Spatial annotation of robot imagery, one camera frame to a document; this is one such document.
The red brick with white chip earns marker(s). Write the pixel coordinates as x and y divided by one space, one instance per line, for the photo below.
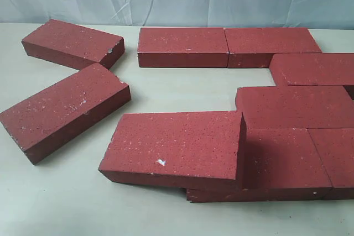
193 150

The red brick right third row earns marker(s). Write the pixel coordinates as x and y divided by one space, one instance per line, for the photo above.
295 107

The red brick right second row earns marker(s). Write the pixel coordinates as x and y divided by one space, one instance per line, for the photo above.
313 69

